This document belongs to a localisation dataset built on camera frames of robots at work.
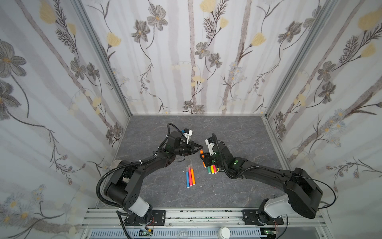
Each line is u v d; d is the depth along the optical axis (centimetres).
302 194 43
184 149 75
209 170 90
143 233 73
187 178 87
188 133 80
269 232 71
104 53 85
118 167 45
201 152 82
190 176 88
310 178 45
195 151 81
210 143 74
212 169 88
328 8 69
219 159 63
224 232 62
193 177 88
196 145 82
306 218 45
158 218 74
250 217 73
